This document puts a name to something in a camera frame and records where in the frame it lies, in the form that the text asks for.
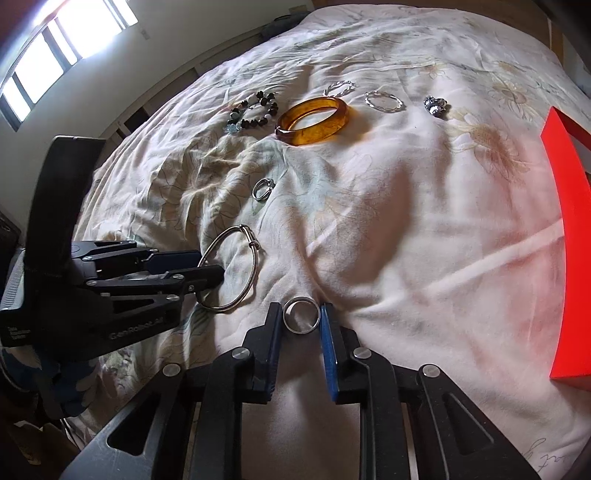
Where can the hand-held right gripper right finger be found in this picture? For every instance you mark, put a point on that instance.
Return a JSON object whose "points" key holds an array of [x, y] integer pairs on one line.
{"points": [[328, 350]]}

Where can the amber bangle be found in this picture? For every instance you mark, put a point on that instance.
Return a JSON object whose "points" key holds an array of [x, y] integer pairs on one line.
{"points": [[318, 137]]}

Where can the dark object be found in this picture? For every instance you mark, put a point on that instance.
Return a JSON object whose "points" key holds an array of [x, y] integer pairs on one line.
{"points": [[281, 27]]}

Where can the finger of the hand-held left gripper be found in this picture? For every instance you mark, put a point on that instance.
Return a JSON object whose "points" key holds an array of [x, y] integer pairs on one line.
{"points": [[175, 259], [203, 276]]}

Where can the floral blanket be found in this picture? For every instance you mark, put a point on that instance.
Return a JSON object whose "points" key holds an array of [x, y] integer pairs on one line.
{"points": [[392, 230]]}

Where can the blue clothing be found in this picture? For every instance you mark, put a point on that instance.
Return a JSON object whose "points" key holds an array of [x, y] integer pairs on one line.
{"points": [[64, 387]]}

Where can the large silver bangle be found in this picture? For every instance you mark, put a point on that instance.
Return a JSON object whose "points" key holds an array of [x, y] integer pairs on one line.
{"points": [[251, 244]]}

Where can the window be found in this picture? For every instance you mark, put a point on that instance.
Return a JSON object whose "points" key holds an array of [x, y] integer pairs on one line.
{"points": [[37, 69]]}

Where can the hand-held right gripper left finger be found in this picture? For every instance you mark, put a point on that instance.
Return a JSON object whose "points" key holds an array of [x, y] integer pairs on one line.
{"points": [[275, 337]]}

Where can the red box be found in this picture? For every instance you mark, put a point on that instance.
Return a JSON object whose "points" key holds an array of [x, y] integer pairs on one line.
{"points": [[568, 230]]}

